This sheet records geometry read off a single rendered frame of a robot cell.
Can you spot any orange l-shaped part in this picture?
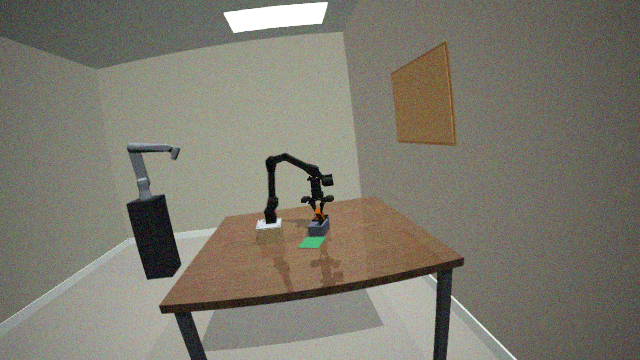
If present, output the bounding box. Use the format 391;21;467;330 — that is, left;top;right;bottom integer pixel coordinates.
314;209;325;221

